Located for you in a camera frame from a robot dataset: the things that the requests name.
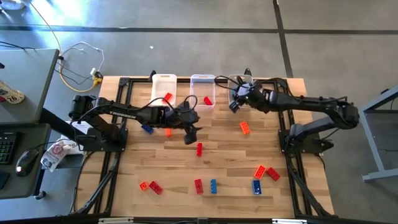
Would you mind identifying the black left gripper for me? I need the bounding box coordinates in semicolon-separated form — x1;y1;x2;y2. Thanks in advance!
167;105;203;146

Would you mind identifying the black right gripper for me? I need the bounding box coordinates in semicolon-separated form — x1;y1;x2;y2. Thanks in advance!
229;81;268;113

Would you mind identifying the white plastic bin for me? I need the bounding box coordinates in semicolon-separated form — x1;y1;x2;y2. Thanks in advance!
151;73;178;108
228;74;253;108

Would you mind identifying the clear plastic bin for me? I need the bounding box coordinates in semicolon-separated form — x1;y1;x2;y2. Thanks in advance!
190;74;216;108

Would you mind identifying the black desk support bar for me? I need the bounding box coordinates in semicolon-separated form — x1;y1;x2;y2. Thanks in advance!
40;107;79;141

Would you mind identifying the crumpled printed snack bag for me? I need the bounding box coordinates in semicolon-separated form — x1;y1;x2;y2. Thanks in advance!
40;140;72;173

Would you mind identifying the black computer mouse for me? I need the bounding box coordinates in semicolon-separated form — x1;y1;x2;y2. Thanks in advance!
15;148;40;177

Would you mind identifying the dark grey desk top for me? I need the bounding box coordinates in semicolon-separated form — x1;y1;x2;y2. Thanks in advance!
0;123;52;200

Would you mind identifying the white labelled bottle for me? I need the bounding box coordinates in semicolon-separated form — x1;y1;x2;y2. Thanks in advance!
0;80;25;105

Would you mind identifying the black keyboard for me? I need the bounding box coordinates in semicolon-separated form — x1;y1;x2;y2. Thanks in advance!
0;132;18;166

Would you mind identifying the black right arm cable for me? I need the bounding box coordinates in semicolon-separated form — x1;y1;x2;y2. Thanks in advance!
214;75;249;93

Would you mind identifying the black aluminium rig frame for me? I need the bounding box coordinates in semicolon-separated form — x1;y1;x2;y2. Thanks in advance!
73;76;335;224

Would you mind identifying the yellow cable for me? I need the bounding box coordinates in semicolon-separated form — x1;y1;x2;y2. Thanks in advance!
27;0;103;93

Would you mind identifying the white cable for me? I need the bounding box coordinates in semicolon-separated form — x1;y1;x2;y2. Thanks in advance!
58;41;105;75

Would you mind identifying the silver metal bracket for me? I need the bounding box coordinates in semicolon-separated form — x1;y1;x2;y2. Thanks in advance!
272;218;308;224
98;217;134;224

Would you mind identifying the black floor cable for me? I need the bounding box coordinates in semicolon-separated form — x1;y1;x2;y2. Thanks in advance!
0;40;37;52
55;60;94;86

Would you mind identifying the grey metal table frame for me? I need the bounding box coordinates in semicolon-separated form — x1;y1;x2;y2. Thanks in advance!
357;85;398;183

